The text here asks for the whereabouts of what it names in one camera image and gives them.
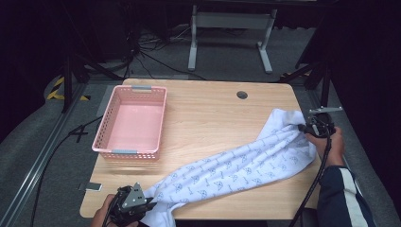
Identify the black floor cable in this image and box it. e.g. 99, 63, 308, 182
29, 115, 103, 227

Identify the left hand-held gripper black cable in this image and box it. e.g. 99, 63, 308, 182
100, 188, 123, 227

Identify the gray metal desk frame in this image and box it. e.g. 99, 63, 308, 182
187, 4, 278, 75

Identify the black tape cross mark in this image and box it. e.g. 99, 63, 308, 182
68, 125, 89, 144

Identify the black metal stand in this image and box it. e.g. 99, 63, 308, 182
60, 0, 124, 114
278, 53, 332, 110

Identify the aluminium floor rail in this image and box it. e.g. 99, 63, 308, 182
0, 81, 88, 227

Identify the tangle of floor cables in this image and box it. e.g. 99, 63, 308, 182
126, 25, 206, 81

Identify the right hand-held gripper black cable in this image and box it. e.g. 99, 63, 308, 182
288, 131, 333, 227

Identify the hand-held gripper black cable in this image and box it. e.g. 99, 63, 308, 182
288, 131, 333, 227
100, 188, 123, 227

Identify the gray tape piece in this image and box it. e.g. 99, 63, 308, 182
78, 182, 103, 192

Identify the pink plastic basket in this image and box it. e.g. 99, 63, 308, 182
91, 84, 168, 160

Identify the right arm in striped sleeve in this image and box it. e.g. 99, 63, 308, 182
306, 88, 379, 227

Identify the person's right hand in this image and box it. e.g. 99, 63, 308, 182
305, 126, 346, 168

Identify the white patterned towel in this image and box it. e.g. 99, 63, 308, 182
140, 108, 317, 227

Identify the person's left hand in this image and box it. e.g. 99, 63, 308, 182
91, 194, 140, 227

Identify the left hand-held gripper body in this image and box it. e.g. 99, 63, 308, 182
110, 182, 149, 225

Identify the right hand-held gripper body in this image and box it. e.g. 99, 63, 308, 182
307, 107, 343, 139

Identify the yellow black hazard tape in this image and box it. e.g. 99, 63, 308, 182
46, 76, 91, 102

